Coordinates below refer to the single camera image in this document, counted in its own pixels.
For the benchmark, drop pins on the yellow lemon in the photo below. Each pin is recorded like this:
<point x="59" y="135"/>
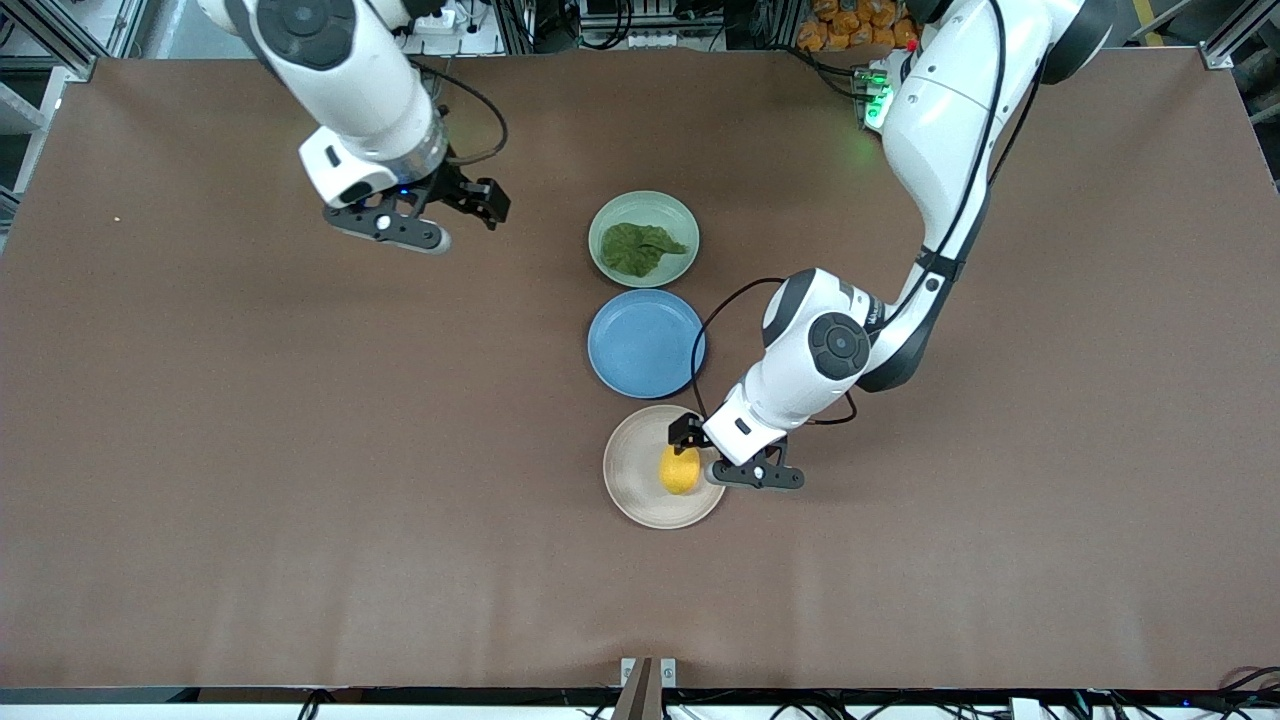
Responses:
<point x="680" y="472"/>

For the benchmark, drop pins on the green lettuce leaf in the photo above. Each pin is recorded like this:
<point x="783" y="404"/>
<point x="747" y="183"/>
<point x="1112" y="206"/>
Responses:
<point x="635" y="250"/>

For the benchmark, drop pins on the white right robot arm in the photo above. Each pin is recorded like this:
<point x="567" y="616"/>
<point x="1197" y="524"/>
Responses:
<point x="340" y="70"/>

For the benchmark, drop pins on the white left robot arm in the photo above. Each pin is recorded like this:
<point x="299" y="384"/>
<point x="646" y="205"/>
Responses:
<point x="940" y="130"/>

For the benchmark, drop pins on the beige plate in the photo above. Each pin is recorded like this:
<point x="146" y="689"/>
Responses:
<point x="635" y="480"/>

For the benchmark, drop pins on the blue plate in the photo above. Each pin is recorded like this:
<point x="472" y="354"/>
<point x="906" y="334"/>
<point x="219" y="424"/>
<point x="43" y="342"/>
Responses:
<point x="640" y="345"/>

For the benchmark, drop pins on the white power strip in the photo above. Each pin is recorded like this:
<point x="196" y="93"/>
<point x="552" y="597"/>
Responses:
<point x="440" y="18"/>

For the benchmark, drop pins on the pale green plate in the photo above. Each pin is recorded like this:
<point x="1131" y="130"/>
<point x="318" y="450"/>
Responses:
<point x="640" y="205"/>

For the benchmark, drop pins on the bag of orange snacks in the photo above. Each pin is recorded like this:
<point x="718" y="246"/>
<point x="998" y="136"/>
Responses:
<point x="840" y="25"/>

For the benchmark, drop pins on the grey metal table bracket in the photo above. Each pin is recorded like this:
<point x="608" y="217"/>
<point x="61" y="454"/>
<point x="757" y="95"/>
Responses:
<point x="668" y="672"/>

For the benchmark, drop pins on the brown wooden post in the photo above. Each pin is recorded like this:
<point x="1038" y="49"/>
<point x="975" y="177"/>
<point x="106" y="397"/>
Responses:
<point x="640" y="695"/>

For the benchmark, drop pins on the silver aluminium frame rail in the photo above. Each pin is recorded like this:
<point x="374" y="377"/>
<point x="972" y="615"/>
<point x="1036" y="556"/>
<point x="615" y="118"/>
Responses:
<point x="60" y="35"/>

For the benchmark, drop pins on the silver aluminium frame corner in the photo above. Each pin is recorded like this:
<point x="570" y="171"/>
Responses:
<point x="1240" y="25"/>

